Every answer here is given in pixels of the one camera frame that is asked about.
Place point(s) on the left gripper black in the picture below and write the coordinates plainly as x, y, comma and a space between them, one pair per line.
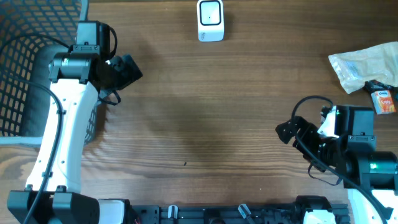
127, 77

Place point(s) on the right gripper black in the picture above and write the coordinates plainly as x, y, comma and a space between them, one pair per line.
307, 129

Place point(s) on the hex wrench set package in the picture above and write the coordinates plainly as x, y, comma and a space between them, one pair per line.
374, 85

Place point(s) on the orange Kleenex tissue pack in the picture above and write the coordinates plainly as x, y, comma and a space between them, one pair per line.
383, 102

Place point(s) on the beige snack bag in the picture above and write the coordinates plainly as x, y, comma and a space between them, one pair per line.
354, 69

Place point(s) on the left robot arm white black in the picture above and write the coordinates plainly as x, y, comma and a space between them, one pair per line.
78, 77

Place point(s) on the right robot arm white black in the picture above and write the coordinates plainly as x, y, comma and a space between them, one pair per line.
345, 141

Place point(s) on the white barcode scanner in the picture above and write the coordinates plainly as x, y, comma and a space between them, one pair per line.
210, 20

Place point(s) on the black mesh plastic basket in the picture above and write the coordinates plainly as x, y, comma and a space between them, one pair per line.
32, 32

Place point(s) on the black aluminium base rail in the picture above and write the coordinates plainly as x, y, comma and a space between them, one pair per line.
296, 212

